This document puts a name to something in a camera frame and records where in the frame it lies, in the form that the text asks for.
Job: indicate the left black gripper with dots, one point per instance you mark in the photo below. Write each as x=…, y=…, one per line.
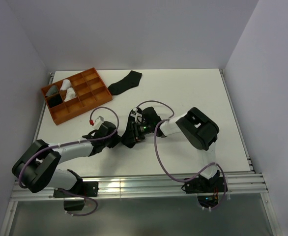
x=117, y=139

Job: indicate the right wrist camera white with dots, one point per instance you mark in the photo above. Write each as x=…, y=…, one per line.
x=136, y=114

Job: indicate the upper white rolled sock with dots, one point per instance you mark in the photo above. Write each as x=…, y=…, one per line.
x=66, y=84

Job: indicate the black sock with white stripes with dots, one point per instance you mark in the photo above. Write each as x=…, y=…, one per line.
x=54, y=100

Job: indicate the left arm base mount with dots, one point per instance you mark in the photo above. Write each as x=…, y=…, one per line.
x=79, y=196

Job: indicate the lower white rolled sock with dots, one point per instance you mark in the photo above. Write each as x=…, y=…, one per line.
x=70, y=94

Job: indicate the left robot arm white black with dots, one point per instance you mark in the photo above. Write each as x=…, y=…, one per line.
x=38, y=168

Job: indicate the grey rolled sock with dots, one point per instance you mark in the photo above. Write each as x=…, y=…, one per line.
x=52, y=91

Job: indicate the orange compartment tray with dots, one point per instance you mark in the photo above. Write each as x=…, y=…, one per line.
x=91, y=92

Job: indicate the white rolled sock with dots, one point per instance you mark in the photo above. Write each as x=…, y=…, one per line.
x=66, y=84
x=70, y=94

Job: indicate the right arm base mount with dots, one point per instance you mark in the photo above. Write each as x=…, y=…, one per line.
x=201, y=185

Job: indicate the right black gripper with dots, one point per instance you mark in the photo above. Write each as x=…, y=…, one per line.
x=138, y=123

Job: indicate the aluminium frame rail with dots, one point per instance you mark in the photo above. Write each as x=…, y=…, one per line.
x=148, y=204

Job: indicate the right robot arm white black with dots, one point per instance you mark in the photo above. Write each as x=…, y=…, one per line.
x=199, y=129

